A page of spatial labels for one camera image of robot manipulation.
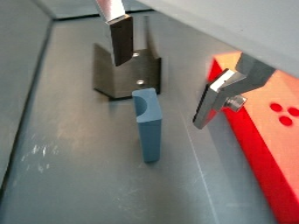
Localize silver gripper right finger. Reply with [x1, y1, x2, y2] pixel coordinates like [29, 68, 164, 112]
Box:
[192, 52, 276, 129]

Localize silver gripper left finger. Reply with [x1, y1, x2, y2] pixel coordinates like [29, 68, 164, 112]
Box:
[94, 0, 133, 66]

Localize blue arch block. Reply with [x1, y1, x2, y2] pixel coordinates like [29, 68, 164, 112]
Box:
[132, 88, 162, 163]

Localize black curved fixture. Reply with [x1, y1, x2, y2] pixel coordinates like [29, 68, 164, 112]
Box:
[92, 16, 161, 100]

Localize red shape sorter base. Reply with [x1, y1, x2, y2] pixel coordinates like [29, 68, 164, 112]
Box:
[206, 51, 299, 224]

